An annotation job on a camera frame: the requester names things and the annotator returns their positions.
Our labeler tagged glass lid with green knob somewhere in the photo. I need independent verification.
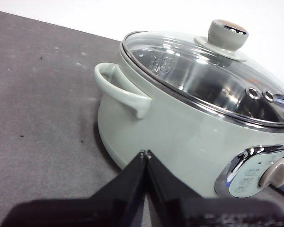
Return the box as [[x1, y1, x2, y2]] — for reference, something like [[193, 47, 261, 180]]
[[120, 18, 284, 131]]

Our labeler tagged pale green electric steamer pot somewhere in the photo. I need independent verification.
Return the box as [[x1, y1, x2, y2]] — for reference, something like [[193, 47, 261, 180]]
[[93, 30, 284, 200]]

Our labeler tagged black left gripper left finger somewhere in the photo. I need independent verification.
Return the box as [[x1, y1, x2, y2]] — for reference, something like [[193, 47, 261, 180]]
[[0, 152, 148, 227]]

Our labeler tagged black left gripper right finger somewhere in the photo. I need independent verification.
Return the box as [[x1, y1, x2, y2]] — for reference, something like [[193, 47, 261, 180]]
[[145, 149, 284, 227]]

